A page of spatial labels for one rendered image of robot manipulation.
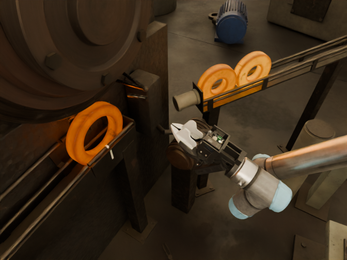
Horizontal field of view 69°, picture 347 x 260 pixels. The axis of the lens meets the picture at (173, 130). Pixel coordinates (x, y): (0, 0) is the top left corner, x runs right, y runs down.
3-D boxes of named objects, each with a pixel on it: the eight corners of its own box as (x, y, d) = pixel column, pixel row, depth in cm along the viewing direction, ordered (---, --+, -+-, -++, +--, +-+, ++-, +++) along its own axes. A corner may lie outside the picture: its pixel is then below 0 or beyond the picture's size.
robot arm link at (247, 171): (247, 172, 73) (237, 193, 68) (234, 163, 74) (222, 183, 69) (262, 160, 67) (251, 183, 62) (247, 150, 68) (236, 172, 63)
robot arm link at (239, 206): (255, 198, 83) (275, 184, 75) (244, 226, 76) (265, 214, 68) (235, 183, 84) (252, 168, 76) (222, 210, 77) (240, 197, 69)
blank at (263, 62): (233, 58, 92) (239, 62, 90) (269, 45, 95) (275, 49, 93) (231, 91, 104) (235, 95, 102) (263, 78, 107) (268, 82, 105)
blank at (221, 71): (195, 71, 89) (200, 76, 87) (234, 58, 92) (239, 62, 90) (196, 103, 101) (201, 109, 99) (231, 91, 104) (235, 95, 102)
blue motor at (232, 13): (212, 47, 256) (216, 13, 232) (217, 23, 295) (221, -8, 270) (243, 50, 252) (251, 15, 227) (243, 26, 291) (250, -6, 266)
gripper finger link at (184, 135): (175, 114, 68) (204, 134, 67) (170, 127, 73) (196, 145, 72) (169, 121, 66) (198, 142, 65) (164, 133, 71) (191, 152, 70)
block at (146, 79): (129, 129, 99) (120, 77, 82) (141, 117, 104) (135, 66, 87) (152, 140, 95) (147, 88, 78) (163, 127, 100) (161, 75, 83)
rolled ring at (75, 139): (117, 92, 70) (109, 88, 71) (64, 133, 59) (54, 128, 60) (126, 137, 83) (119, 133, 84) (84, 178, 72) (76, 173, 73)
